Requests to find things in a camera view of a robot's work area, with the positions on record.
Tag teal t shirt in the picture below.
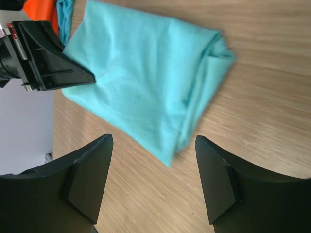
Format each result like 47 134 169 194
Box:
63 0 236 166

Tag light blue folded t shirt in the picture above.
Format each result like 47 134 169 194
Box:
56 0 74 46

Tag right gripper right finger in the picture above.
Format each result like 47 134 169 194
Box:
195 135 311 233

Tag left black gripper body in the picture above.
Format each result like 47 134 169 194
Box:
0 23 32 92

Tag orange folded t shirt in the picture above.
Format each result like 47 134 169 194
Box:
23 0 59 35

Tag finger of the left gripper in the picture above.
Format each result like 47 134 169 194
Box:
11 20 95 91

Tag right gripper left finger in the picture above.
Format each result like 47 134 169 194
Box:
0 134 113 233

